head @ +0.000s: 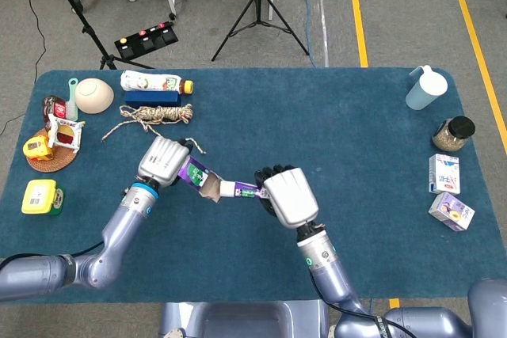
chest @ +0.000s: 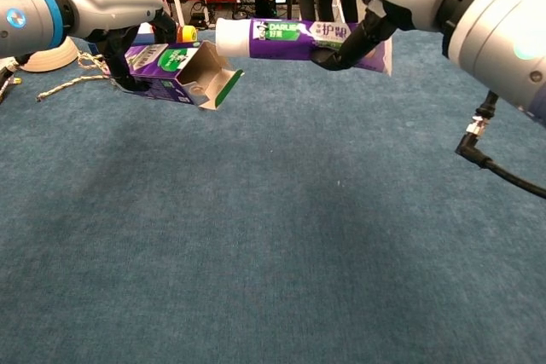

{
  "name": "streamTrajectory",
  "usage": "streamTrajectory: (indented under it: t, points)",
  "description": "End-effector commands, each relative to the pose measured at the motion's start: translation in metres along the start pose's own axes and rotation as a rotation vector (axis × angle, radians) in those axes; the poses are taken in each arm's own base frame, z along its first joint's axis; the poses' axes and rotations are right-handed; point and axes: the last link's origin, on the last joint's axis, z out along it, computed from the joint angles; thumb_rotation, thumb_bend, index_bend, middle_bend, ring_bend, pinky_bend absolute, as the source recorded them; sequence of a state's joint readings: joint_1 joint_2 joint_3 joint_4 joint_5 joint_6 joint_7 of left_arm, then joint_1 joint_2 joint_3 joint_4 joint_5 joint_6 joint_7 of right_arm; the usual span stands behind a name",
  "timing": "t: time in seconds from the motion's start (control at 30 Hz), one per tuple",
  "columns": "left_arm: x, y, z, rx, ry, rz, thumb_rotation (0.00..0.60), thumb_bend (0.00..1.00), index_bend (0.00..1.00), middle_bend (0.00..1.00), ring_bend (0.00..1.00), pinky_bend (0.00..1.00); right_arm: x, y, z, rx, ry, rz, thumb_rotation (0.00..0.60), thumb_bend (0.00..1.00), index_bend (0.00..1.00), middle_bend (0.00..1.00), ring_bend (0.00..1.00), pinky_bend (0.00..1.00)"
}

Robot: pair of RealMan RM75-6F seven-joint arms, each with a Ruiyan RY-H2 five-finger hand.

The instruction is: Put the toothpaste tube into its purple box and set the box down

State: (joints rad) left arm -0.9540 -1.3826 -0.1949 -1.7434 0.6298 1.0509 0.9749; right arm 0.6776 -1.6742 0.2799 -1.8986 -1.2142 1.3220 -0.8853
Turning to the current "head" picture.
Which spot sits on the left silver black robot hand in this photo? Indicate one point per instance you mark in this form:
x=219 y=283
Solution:
x=162 y=160

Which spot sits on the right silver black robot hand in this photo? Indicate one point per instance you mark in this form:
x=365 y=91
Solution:
x=291 y=195

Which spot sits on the purple toothpaste carton box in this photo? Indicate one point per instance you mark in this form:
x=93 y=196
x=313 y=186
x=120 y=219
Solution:
x=196 y=173

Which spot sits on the purple toothpaste tube white cap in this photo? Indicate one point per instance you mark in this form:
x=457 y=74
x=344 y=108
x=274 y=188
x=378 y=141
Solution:
x=231 y=188

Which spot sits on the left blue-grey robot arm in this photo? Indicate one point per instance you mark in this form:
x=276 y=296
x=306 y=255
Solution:
x=119 y=231

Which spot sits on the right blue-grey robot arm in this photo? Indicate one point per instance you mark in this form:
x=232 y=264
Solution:
x=328 y=270

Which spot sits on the dark blue rectangular box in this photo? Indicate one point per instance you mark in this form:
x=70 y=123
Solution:
x=152 y=98

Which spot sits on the blue table cloth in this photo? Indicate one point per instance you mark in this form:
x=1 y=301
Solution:
x=277 y=124

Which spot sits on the drink bottle with orange cap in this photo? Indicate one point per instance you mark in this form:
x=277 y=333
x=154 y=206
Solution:
x=146 y=81

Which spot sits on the beige upturned bowl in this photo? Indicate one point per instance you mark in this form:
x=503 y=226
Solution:
x=95 y=96

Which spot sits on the white red snack package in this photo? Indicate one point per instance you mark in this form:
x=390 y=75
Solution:
x=67 y=134

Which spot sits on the round woven coaster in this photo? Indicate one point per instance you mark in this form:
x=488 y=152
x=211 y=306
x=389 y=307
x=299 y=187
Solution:
x=59 y=160

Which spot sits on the black foot pedal board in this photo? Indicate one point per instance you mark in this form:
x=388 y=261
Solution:
x=146 y=41

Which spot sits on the dark red snack packet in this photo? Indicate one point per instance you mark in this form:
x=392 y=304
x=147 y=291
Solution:
x=53 y=107

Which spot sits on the yellow tape measure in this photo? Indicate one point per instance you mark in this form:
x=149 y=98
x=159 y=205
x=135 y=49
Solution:
x=36 y=147

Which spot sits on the yellow green lidded container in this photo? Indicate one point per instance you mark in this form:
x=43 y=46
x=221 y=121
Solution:
x=39 y=195

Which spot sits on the blue-grey robot torso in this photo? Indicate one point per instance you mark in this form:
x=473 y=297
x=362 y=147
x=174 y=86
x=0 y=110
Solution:
x=241 y=320

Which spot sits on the black slanted light stand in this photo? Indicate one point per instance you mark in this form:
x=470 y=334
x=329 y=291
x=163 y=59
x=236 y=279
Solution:
x=85 y=29

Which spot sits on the white drink carton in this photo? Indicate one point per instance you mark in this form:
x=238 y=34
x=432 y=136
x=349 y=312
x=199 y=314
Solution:
x=444 y=173

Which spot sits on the purple drink carton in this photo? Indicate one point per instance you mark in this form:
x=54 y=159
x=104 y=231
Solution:
x=451 y=211

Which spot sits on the light blue plastic cup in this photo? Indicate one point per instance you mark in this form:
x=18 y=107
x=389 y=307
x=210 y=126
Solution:
x=425 y=90

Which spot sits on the glass jar with black lid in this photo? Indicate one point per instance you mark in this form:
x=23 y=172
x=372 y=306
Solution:
x=453 y=134

